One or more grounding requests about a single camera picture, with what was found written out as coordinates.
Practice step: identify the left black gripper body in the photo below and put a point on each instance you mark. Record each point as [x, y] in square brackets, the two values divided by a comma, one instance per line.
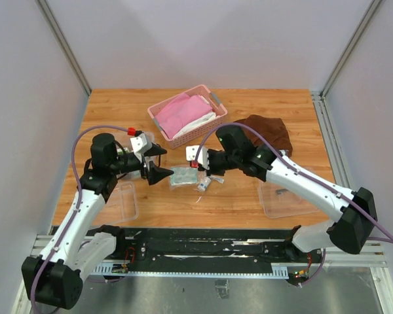
[135, 164]

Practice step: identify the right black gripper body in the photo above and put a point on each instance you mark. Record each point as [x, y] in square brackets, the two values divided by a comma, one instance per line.
[219, 161]

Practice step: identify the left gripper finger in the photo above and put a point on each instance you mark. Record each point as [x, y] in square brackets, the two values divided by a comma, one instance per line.
[154, 153]
[155, 173]

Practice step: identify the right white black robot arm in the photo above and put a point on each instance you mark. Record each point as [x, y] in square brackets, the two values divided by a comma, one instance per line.
[352, 213]

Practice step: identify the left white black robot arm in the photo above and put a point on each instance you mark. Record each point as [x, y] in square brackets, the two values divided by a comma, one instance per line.
[56, 276]

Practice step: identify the clear plastic medicine box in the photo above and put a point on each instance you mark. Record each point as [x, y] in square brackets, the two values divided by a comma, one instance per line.
[124, 140]

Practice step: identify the thin white sachet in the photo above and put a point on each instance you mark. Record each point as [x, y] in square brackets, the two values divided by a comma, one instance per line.
[218, 179]

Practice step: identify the small bandage roll packet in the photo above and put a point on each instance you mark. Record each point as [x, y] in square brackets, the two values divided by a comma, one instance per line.
[203, 184]

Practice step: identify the clear divided tray insert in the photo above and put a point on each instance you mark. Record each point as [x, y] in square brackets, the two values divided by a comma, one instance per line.
[121, 207]

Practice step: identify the pink plastic basket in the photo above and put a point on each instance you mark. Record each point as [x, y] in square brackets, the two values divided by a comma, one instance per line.
[215, 103]

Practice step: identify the white folded cloth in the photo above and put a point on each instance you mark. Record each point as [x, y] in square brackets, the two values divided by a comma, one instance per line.
[195, 124]

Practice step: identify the pink folded cloth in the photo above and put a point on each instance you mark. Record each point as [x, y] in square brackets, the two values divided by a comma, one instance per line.
[180, 111]

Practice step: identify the brown towel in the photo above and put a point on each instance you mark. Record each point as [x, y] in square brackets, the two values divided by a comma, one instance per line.
[271, 129]

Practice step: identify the clear box lid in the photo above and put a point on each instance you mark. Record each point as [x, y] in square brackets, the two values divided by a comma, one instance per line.
[278, 202]

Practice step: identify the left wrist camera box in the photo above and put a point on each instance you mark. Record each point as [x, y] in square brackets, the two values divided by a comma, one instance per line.
[140, 145]

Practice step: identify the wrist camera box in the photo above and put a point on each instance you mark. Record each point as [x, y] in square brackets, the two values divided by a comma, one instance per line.
[197, 156]
[140, 145]

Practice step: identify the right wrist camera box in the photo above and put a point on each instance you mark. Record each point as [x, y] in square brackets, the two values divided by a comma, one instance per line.
[197, 156]

